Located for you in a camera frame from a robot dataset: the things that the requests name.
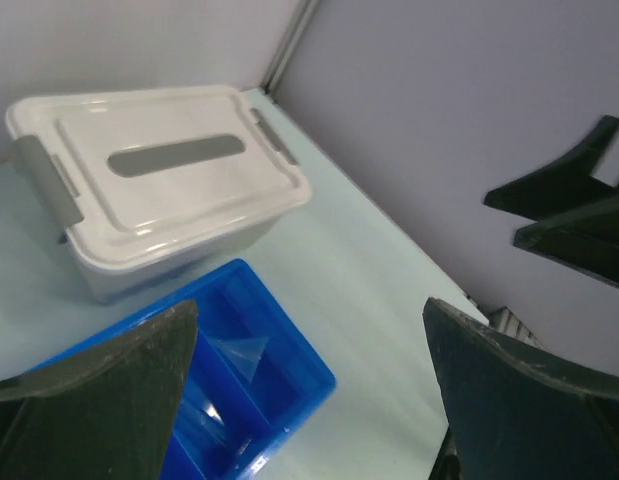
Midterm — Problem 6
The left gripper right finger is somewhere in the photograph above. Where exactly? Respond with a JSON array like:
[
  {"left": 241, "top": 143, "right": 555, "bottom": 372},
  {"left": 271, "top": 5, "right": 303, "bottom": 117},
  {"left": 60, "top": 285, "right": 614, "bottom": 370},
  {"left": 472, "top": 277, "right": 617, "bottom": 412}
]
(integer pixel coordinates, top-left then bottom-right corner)
[{"left": 423, "top": 298, "right": 619, "bottom": 479}]

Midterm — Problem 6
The blue divided plastic tray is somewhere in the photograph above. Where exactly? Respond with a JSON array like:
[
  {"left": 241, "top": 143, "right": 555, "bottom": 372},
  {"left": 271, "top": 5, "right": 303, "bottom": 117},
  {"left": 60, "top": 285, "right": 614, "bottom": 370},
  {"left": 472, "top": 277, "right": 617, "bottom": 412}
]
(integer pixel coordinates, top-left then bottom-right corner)
[{"left": 42, "top": 259, "right": 336, "bottom": 479}]

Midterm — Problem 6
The white plastic bin lid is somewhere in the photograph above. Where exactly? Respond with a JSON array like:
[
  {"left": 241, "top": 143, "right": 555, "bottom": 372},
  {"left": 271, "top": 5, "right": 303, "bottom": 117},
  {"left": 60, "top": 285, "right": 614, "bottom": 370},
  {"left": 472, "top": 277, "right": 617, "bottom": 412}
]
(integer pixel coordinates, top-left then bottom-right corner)
[{"left": 5, "top": 86, "right": 311, "bottom": 262}]

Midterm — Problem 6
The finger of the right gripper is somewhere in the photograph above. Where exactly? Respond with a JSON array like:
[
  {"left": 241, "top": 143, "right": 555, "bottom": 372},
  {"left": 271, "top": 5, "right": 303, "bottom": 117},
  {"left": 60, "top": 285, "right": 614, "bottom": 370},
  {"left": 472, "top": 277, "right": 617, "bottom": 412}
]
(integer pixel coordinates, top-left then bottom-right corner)
[
  {"left": 513, "top": 193, "right": 619, "bottom": 289},
  {"left": 483, "top": 115, "right": 619, "bottom": 220}
]

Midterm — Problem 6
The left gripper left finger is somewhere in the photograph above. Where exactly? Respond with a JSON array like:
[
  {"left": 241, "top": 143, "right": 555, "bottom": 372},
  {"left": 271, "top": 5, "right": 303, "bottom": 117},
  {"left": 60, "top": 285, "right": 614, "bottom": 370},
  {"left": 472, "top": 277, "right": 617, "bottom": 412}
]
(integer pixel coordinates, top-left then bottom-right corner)
[{"left": 0, "top": 301, "right": 198, "bottom": 479}]

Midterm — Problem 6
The beige plastic storage bin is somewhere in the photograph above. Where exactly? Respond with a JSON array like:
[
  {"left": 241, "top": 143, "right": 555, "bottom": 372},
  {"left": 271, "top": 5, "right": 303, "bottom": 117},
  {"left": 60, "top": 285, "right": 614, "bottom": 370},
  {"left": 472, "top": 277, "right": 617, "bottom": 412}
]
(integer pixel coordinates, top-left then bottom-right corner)
[{"left": 11, "top": 107, "right": 300, "bottom": 306}]

